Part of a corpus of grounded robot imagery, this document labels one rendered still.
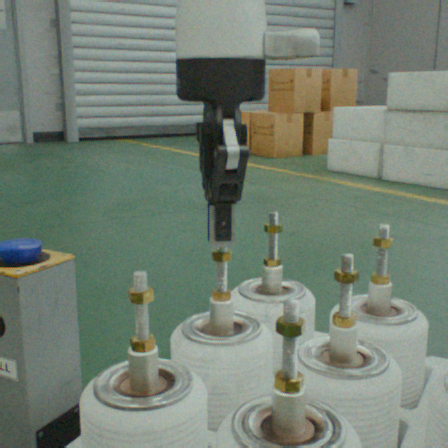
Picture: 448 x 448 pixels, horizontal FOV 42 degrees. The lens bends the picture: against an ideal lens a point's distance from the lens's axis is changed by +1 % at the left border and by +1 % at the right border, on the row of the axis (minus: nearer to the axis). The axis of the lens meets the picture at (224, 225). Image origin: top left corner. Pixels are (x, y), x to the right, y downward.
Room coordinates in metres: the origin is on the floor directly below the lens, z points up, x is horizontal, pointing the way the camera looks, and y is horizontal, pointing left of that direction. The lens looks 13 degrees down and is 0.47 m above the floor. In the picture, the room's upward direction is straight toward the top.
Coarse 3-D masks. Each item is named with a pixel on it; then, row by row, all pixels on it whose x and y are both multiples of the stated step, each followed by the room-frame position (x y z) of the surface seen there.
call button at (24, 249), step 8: (8, 240) 0.53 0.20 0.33; (16, 240) 0.53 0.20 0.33; (24, 240) 0.53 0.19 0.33; (32, 240) 0.53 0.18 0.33; (0, 248) 0.51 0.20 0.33; (8, 248) 0.50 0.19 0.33; (16, 248) 0.50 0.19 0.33; (24, 248) 0.50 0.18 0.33; (32, 248) 0.51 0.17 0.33; (40, 248) 0.52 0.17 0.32; (0, 256) 0.50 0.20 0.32; (8, 256) 0.50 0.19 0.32; (16, 256) 0.50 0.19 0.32; (24, 256) 0.50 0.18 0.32; (32, 256) 0.51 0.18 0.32
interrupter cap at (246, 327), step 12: (204, 312) 0.53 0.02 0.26; (240, 312) 0.53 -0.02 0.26; (192, 324) 0.51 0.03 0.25; (204, 324) 0.51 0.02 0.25; (240, 324) 0.51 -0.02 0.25; (252, 324) 0.51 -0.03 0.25; (192, 336) 0.48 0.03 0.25; (204, 336) 0.48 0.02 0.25; (216, 336) 0.48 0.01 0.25; (228, 336) 0.48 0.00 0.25; (240, 336) 0.48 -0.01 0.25; (252, 336) 0.48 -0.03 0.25
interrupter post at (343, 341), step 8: (336, 328) 0.44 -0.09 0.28; (344, 328) 0.44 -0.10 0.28; (352, 328) 0.44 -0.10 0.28; (336, 336) 0.44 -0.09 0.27; (344, 336) 0.43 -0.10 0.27; (352, 336) 0.43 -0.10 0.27; (336, 344) 0.44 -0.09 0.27; (344, 344) 0.43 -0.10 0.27; (352, 344) 0.43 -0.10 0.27; (336, 352) 0.44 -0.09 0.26; (344, 352) 0.43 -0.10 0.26; (352, 352) 0.43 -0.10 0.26; (336, 360) 0.44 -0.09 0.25; (344, 360) 0.43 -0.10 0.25; (352, 360) 0.44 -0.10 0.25
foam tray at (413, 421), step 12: (432, 360) 0.58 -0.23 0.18; (444, 360) 0.58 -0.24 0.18; (432, 372) 0.56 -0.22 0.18; (444, 372) 0.55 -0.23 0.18; (420, 408) 0.48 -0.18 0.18; (408, 420) 0.47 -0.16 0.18; (420, 420) 0.47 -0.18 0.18; (216, 432) 0.44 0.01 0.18; (408, 432) 0.45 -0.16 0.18; (420, 432) 0.45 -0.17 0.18; (72, 444) 0.43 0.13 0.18; (408, 444) 0.43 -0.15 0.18; (420, 444) 0.43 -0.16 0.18
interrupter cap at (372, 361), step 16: (320, 336) 0.48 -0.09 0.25; (304, 352) 0.45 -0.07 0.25; (320, 352) 0.45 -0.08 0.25; (368, 352) 0.45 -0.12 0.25; (384, 352) 0.45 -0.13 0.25; (320, 368) 0.42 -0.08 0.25; (336, 368) 0.42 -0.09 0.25; (352, 368) 0.42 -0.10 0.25; (368, 368) 0.42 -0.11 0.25; (384, 368) 0.42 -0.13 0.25
